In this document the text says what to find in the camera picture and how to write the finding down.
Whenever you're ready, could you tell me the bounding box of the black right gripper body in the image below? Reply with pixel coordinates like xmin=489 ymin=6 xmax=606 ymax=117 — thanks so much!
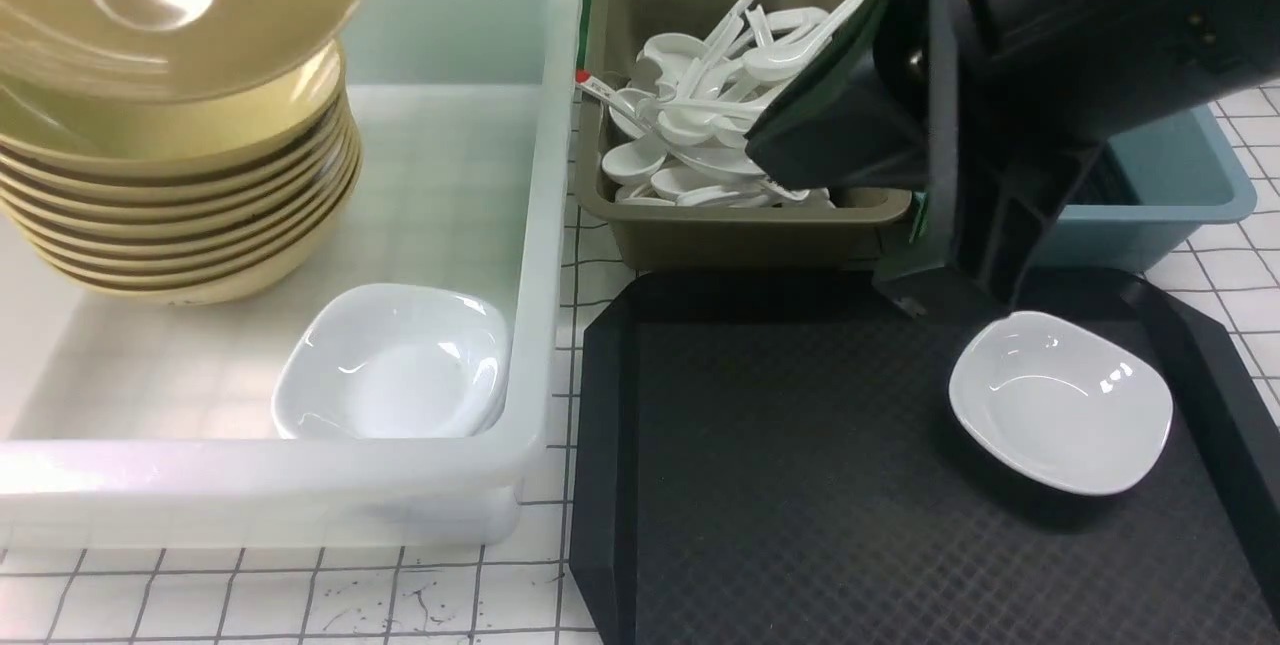
xmin=746 ymin=0 xmax=1277 ymax=317

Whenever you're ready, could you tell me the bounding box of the small white square dish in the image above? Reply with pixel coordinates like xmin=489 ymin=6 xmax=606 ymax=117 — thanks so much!
xmin=948 ymin=311 xmax=1174 ymax=497

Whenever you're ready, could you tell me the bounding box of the yellow noodle bowl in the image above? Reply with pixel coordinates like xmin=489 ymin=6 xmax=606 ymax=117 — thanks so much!
xmin=3 ymin=0 xmax=362 ymax=102

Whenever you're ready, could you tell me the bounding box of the teal plastic bin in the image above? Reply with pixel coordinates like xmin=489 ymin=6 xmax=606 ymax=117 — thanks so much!
xmin=1034 ymin=108 xmax=1257 ymax=273

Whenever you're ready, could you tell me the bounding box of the olive plastic bin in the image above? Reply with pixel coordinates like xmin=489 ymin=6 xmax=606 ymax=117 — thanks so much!
xmin=573 ymin=0 xmax=913 ymax=271

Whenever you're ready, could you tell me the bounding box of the pile of white spoons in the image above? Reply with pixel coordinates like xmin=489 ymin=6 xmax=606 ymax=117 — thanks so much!
xmin=575 ymin=0 xmax=867 ymax=209

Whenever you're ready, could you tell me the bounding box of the black textured serving tray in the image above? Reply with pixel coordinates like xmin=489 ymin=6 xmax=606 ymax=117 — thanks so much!
xmin=570 ymin=270 xmax=1277 ymax=644

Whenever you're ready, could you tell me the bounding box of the white dish in tub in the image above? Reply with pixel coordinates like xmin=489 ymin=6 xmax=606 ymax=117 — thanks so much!
xmin=271 ymin=282 xmax=511 ymax=439

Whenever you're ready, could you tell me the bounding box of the white grid tablecloth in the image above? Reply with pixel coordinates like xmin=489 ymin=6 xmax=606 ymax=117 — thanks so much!
xmin=1 ymin=88 xmax=1277 ymax=644

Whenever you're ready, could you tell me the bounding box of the stack of yellow bowls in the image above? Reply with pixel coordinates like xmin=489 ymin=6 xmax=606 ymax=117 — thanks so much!
xmin=1 ymin=38 xmax=364 ymax=306

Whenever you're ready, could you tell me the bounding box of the white plastic tub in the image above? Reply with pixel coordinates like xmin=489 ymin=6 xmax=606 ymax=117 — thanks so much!
xmin=3 ymin=0 xmax=582 ymax=549

